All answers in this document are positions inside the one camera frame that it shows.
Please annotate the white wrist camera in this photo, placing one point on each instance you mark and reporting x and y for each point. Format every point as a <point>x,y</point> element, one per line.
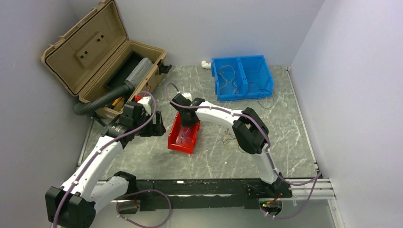
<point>187,95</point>
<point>146,101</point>

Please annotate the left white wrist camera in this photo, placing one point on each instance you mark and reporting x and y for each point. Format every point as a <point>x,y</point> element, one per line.
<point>146,101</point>

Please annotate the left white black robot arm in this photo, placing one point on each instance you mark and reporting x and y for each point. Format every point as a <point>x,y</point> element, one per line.
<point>77,201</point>

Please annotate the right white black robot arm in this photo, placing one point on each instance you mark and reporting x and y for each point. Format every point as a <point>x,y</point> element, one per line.
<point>251,133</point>

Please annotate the white pipe elbow fitting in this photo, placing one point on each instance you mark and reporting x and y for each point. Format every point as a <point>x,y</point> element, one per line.
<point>205,64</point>

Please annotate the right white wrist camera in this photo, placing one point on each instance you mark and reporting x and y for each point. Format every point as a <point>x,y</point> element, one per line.
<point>187,95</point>

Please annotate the black aluminium base frame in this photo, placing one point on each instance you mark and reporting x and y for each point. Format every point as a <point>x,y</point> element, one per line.
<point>247,193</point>

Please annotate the blue divided plastic bin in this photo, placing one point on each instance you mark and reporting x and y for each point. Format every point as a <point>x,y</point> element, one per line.
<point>244,77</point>

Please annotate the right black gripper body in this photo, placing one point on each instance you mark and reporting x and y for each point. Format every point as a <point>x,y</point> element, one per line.
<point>185,122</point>

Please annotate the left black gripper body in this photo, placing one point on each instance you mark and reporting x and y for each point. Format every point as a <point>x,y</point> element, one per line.
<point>146,131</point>

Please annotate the tan open toolbox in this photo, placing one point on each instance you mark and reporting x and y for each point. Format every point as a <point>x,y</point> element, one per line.
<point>90,53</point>

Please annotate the red plastic bin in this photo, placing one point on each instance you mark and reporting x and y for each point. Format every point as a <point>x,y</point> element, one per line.
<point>182,139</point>

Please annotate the grey canister in toolbox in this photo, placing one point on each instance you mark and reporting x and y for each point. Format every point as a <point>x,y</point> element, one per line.
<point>138,73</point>

